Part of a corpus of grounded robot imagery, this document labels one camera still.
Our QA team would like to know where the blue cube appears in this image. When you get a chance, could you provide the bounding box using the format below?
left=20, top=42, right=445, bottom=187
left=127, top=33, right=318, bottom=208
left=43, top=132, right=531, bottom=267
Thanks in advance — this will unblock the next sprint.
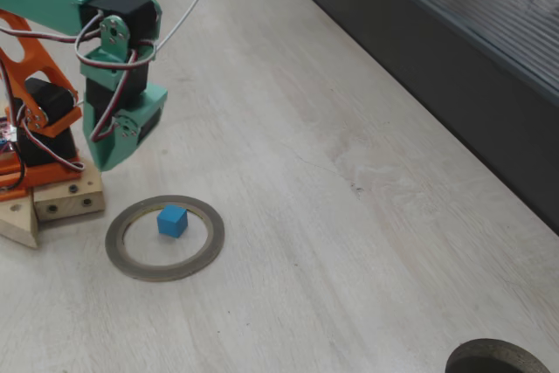
left=156, top=204, right=189, bottom=238

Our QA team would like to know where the light wooden plank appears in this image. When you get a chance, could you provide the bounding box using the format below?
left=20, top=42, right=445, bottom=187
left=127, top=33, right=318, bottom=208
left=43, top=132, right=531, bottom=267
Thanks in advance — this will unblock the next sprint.
left=0, top=191, right=40, bottom=250

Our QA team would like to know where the wooden base block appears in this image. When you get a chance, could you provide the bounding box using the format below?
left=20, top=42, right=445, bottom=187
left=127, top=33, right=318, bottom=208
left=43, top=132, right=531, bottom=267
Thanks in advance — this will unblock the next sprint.
left=32, top=161, right=107, bottom=224

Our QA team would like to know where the white USB cable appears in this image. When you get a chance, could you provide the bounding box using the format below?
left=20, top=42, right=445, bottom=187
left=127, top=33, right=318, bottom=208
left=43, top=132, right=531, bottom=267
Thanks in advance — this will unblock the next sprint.
left=153, top=0, right=259, bottom=52

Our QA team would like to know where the round desk cable hole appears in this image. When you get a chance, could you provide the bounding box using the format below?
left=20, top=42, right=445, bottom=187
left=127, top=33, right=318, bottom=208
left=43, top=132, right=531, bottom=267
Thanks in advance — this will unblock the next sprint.
left=444, top=337, right=552, bottom=373

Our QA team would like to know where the thin black power cable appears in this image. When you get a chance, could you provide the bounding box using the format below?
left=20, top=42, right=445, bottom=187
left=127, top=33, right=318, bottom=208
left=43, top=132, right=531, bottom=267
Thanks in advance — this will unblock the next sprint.
left=0, top=156, right=26, bottom=193

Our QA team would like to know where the grey ring of tape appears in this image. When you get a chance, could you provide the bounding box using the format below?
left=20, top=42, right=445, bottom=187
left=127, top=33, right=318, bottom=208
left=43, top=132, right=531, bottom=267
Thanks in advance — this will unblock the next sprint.
left=104, top=194, right=226, bottom=283

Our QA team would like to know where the grey desk partition screen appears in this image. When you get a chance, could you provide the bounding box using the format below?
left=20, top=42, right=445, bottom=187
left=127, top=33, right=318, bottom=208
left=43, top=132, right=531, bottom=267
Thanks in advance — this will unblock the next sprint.
left=266, top=0, right=559, bottom=237

